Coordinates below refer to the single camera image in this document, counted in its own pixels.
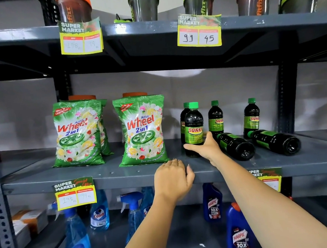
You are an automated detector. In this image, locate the person's right hand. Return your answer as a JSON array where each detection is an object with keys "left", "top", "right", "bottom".
[{"left": 183, "top": 130, "right": 229, "bottom": 168}]

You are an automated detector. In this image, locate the person's left hand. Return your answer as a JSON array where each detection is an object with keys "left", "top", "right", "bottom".
[{"left": 153, "top": 157, "right": 197, "bottom": 206}]

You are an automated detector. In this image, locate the orange lidded jar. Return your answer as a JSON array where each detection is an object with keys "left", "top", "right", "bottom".
[
  {"left": 122, "top": 91, "right": 148, "bottom": 98},
  {"left": 68, "top": 94, "right": 96, "bottom": 101}
]

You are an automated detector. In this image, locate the green yellow price tag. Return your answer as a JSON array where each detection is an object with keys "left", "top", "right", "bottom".
[
  {"left": 247, "top": 167, "right": 283, "bottom": 194},
  {"left": 58, "top": 17, "right": 104, "bottom": 56},
  {"left": 176, "top": 12, "right": 223, "bottom": 49},
  {"left": 52, "top": 176, "right": 98, "bottom": 211}
]

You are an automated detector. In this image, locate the white cardboard box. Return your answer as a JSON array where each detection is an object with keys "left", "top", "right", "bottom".
[{"left": 13, "top": 219, "right": 32, "bottom": 248}]

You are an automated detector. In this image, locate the dark cleaner bottle green cap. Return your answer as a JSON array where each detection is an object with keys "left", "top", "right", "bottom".
[
  {"left": 207, "top": 100, "right": 225, "bottom": 140},
  {"left": 182, "top": 101, "right": 206, "bottom": 158},
  {"left": 247, "top": 127, "right": 302, "bottom": 158},
  {"left": 215, "top": 131, "right": 256, "bottom": 163},
  {"left": 179, "top": 102, "right": 193, "bottom": 145},
  {"left": 242, "top": 97, "right": 262, "bottom": 139}
]

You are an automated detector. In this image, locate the person's right forearm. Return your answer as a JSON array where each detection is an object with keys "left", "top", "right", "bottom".
[{"left": 215, "top": 149, "right": 327, "bottom": 248}]

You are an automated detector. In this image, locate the green detergent powder packet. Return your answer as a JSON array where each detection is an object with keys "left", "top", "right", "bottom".
[
  {"left": 121, "top": 119, "right": 128, "bottom": 144},
  {"left": 97, "top": 98, "right": 114, "bottom": 156},
  {"left": 112, "top": 94, "right": 170, "bottom": 167},
  {"left": 50, "top": 100, "right": 106, "bottom": 168}
]

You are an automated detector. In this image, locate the blue toilet cleaner bottle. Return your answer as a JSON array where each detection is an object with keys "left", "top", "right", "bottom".
[
  {"left": 202, "top": 182, "right": 224, "bottom": 223},
  {"left": 225, "top": 201, "right": 258, "bottom": 248}
]

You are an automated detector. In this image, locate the person's left forearm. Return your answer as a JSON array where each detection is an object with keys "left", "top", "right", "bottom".
[{"left": 115, "top": 193, "right": 187, "bottom": 248}]

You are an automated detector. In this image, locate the grey metal shelf rack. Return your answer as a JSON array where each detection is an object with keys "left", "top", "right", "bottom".
[{"left": 0, "top": 0, "right": 327, "bottom": 248}]

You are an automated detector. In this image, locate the small green plastic lid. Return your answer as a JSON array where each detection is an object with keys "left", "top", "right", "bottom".
[{"left": 113, "top": 13, "right": 132, "bottom": 24}]

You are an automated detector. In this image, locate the brown cardboard box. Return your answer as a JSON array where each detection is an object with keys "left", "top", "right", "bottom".
[{"left": 12, "top": 209, "right": 49, "bottom": 236}]

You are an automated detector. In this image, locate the blue glass cleaner spray bottle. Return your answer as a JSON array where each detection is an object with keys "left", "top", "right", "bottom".
[
  {"left": 139, "top": 187, "right": 156, "bottom": 218},
  {"left": 47, "top": 200, "right": 93, "bottom": 248},
  {"left": 88, "top": 189, "right": 110, "bottom": 231},
  {"left": 116, "top": 191, "right": 146, "bottom": 244}
]

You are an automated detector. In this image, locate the brown shaker bottle orange lid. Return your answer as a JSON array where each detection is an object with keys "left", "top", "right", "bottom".
[
  {"left": 55, "top": 0, "right": 93, "bottom": 24},
  {"left": 236, "top": 0, "right": 275, "bottom": 17}
]

